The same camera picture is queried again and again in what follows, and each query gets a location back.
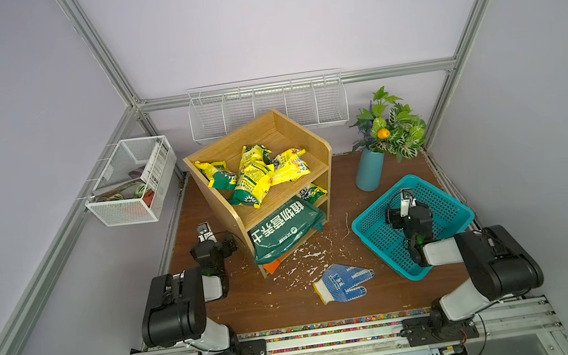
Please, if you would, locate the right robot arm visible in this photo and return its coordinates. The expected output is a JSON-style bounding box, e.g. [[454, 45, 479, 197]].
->
[[386, 201, 544, 330]]

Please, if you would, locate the wooden two-tier shelf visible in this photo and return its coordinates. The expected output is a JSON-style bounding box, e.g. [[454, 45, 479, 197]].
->
[[184, 111, 333, 277]]

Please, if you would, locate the yellow fertilizer bag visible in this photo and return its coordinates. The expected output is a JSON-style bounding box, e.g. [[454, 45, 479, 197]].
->
[[229, 144, 275, 208], [271, 148, 311, 186]]

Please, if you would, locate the yellow green bag left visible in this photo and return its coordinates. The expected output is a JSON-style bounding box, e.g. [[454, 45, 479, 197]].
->
[[193, 160, 237, 191]]

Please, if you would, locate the white wire side basket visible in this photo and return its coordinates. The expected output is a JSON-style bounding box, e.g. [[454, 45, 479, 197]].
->
[[85, 136, 177, 227]]

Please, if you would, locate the orange packet under shelf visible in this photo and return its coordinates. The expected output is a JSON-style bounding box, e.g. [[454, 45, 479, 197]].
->
[[261, 257, 283, 274]]

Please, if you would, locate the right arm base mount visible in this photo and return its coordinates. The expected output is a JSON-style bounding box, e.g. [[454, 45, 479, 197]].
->
[[399, 317, 480, 347]]

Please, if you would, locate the blue dotted work glove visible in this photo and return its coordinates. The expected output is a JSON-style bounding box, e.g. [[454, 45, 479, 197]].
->
[[313, 264, 375, 305]]

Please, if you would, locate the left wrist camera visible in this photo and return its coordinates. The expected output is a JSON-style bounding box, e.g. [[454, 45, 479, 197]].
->
[[196, 222, 217, 243]]

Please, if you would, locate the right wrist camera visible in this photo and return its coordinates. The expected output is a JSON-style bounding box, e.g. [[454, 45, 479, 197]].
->
[[399, 188, 417, 218]]

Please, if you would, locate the teal plastic basket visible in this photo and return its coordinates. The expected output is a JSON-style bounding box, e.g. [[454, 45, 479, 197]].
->
[[352, 174, 475, 281]]

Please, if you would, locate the large green soil bag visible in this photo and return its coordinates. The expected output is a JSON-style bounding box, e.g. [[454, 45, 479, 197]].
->
[[248, 197, 326, 265]]

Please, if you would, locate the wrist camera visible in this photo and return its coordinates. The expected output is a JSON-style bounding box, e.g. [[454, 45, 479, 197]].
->
[[196, 222, 217, 243], [399, 188, 417, 218]]

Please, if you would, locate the teal vase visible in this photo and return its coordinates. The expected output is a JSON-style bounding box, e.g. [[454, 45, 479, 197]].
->
[[355, 149, 386, 192]]

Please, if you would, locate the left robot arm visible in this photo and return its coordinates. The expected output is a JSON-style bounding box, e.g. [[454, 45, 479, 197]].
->
[[141, 234, 238, 355]]

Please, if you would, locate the artificial green plant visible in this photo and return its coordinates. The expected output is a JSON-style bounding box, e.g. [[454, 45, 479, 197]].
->
[[352, 87, 427, 162]]

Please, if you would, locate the white wire wall rack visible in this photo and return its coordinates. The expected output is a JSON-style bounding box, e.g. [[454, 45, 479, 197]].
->
[[188, 69, 349, 144]]

